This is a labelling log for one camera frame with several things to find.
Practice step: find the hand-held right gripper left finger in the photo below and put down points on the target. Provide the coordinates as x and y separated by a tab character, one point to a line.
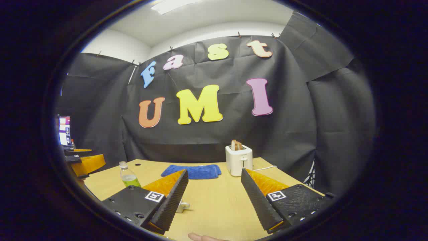
174	201

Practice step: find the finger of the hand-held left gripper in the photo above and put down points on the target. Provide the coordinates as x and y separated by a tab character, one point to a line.
90	164
78	152

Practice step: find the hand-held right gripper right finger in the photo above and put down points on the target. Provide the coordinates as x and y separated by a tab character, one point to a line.
259	204

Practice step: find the white ceramic teacup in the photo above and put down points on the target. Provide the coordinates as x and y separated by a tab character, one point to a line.
183	206

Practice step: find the green label water bottle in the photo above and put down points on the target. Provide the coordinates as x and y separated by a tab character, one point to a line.
128	179

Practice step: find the small red label bottle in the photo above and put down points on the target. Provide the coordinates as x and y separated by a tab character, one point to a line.
72	144

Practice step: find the computer monitor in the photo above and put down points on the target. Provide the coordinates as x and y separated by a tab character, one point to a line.
64	130

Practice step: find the blue towel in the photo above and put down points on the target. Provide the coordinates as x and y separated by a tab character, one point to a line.
200	171

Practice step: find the white toaster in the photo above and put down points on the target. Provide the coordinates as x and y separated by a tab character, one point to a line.
238	162

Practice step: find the black backdrop cloth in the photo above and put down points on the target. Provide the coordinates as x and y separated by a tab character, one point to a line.
301	117

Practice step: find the ceiling light panel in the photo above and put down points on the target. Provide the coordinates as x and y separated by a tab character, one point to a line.
174	5

